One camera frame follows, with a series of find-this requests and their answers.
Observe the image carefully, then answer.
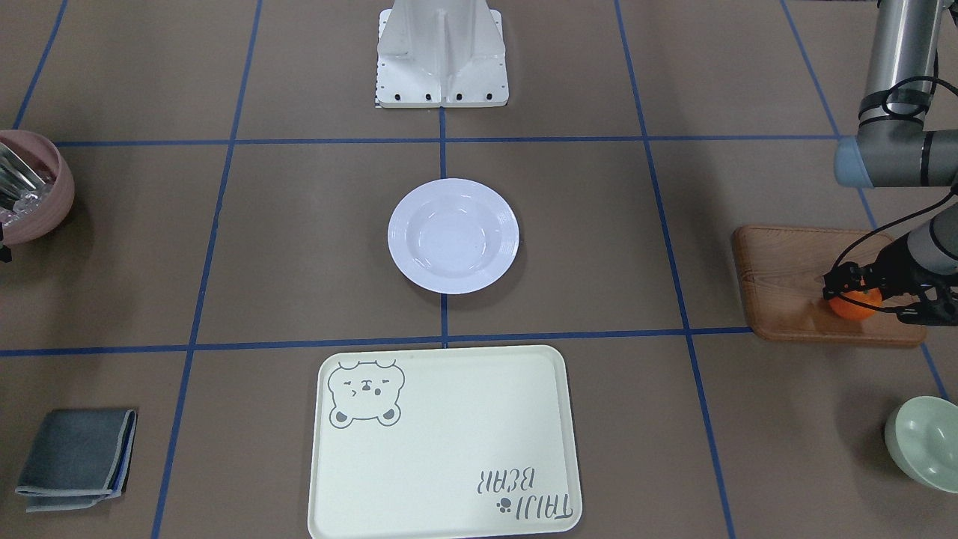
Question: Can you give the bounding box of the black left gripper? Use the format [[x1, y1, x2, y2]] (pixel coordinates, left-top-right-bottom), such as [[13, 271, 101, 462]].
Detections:
[[822, 238, 957, 326]]

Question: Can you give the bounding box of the orange fruit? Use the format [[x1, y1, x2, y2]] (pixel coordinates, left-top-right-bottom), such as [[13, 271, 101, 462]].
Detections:
[[826, 279, 883, 321]]

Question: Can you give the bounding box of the white round plate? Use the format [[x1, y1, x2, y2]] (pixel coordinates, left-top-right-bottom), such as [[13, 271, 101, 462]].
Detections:
[[387, 178, 521, 296]]

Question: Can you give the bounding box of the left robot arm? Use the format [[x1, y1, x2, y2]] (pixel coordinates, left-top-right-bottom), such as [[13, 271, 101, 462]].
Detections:
[[822, 1, 957, 326]]

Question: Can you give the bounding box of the cream bear print tray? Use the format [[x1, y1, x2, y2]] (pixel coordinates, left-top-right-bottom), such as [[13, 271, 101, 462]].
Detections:
[[307, 344, 584, 538]]

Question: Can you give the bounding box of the wooden cutting board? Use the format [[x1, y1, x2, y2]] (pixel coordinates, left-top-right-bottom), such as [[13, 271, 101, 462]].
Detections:
[[732, 225, 927, 349]]

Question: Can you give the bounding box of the light green bowl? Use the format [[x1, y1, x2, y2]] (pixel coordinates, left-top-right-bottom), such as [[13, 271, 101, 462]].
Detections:
[[884, 396, 957, 494]]

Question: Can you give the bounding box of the folded grey cloth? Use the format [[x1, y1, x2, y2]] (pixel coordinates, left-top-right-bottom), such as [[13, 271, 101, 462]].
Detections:
[[15, 407, 138, 513]]

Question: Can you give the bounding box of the pink bowl with ice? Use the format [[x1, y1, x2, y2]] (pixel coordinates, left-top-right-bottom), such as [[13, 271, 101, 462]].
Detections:
[[1, 130, 75, 246]]

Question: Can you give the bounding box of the metal ice scoop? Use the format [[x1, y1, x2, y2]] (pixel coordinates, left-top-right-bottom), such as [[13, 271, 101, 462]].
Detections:
[[1, 143, 55, 213]]

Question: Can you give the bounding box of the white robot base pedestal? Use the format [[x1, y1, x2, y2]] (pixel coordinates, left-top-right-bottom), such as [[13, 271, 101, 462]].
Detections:
[[374, 1, 510, 109]]

